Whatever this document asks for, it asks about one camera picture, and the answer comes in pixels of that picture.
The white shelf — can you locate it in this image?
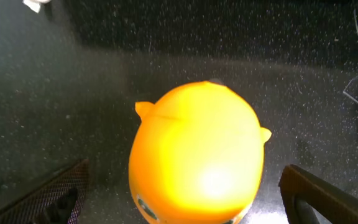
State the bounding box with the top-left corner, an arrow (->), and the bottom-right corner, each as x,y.
22,0 -> 51,14

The orange dinosaur toy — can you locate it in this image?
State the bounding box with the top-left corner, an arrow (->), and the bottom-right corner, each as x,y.
128,78 -> 272,224

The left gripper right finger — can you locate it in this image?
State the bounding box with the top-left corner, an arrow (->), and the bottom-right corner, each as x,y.
278,164 -> 358,224

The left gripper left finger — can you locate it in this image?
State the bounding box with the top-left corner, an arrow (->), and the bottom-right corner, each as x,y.
0,158 -> 90,224

